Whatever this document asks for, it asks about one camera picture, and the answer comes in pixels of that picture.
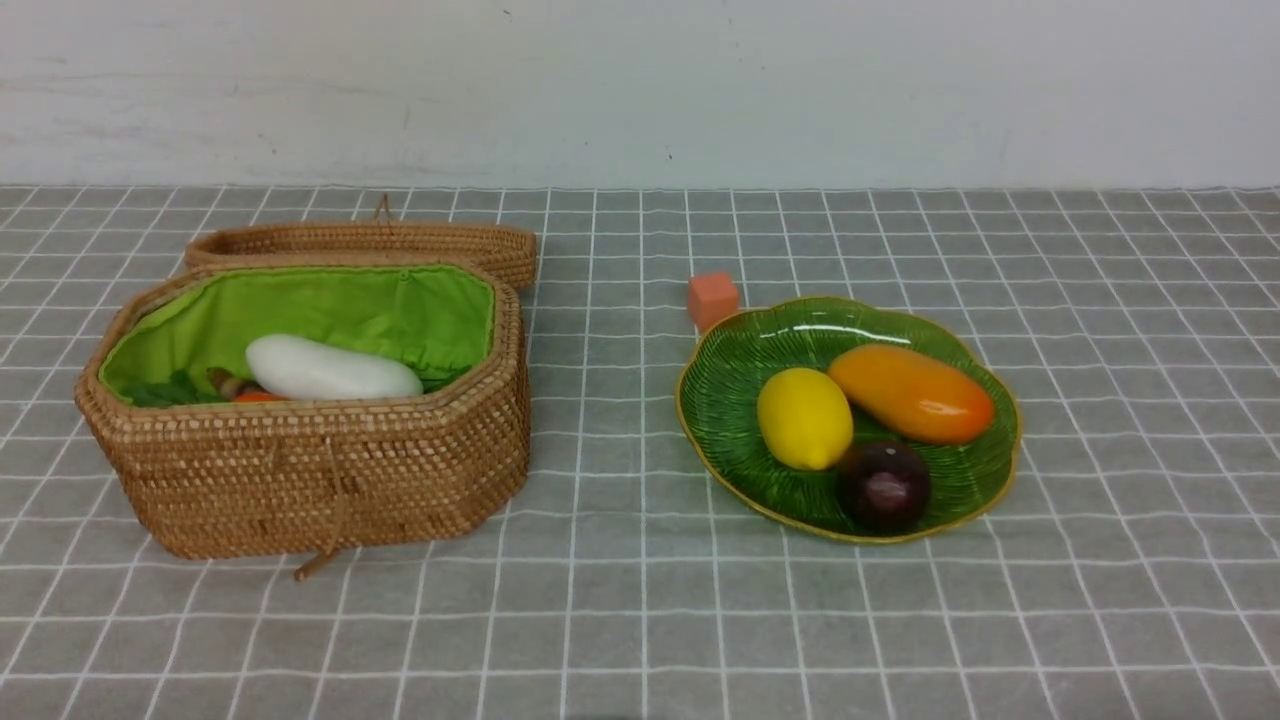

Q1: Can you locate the grey checked tablecloth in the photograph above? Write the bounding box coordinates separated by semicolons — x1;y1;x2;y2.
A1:
1;186;1279;719

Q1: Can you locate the orange carrot with green leaves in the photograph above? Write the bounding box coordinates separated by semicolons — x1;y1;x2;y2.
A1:
123;370;285;407

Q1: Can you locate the yellow lemon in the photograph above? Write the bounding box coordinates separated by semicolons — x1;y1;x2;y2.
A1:
756;366;854;471

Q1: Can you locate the woven wicker basket green lining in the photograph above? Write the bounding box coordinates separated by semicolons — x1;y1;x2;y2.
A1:
76;252;532;582

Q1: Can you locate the small orange cube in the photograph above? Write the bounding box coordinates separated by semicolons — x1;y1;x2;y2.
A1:
686;272;741;334

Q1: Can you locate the dark purple plum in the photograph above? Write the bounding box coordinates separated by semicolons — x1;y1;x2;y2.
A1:
835;439;933;536

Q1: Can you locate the white radish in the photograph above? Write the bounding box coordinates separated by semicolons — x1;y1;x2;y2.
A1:
244;334;424;401

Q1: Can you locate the orange mango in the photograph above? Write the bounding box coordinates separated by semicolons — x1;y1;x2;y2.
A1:
827;343;996;446

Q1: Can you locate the woven wicker basket lid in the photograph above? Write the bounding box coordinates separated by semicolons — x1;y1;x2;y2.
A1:
184;195;538;290

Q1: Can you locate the purple eggplant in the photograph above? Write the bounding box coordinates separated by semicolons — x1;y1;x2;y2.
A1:
206;366;262;401

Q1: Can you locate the green glass leaf plate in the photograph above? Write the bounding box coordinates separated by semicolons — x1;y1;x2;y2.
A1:
675;296;1021;544

